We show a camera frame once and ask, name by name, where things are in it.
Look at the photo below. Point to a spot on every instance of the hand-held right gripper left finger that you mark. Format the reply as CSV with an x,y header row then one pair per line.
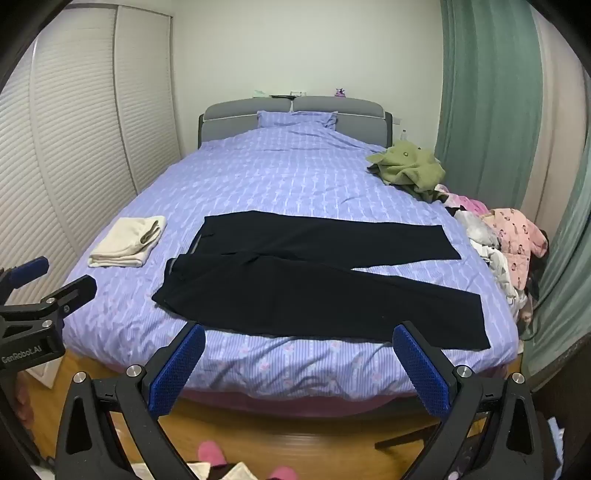
x,y
178,369

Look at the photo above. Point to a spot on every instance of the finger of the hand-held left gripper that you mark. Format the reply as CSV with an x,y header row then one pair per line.
x,y
74,290
32,267

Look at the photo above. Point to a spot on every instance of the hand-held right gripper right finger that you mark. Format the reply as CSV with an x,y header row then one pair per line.
x,y
422,369

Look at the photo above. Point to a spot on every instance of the black pants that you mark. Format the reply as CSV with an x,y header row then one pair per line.
x,y
300,286

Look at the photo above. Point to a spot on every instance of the black furniture leg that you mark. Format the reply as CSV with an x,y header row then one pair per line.
x,y
406,436

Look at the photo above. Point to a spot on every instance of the folded cream towel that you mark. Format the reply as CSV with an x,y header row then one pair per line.
x,y
124,240

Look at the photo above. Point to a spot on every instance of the white louvered closet door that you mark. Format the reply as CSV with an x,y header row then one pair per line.
x,y
23,184
78,138
145,101

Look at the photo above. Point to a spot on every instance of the pink slipper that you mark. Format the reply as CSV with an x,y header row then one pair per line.
x,y
211,453
282,474

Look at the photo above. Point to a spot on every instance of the grey white garment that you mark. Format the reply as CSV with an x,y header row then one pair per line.
x,y
475,228

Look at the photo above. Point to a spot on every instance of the white blue cloth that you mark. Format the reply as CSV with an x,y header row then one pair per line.
x,y
556,443

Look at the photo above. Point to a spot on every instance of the pink printed quilted jacket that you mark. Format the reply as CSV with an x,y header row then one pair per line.
x,y
512,235

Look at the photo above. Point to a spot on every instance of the pink cloth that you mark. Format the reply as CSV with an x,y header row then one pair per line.
x,y
464,203

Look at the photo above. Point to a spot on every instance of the green curtain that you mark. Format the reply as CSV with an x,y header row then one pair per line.
x,y
568,277
485,92

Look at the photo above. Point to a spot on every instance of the green knitted garment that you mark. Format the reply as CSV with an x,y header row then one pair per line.
x,y
406,166

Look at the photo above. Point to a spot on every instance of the bed with purple floral cover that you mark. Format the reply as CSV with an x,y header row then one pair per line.
x,y
277,175

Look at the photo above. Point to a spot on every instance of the grey bed headboard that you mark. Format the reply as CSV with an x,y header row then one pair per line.
x,y
231,117

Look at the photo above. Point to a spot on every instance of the green tissue box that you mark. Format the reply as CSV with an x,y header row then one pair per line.
x,y
260,93

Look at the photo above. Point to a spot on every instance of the purple floral pillow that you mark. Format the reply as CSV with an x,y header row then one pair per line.
x,y
295,120

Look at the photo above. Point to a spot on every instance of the flat black book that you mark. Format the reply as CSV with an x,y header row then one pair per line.
x,y
280,96

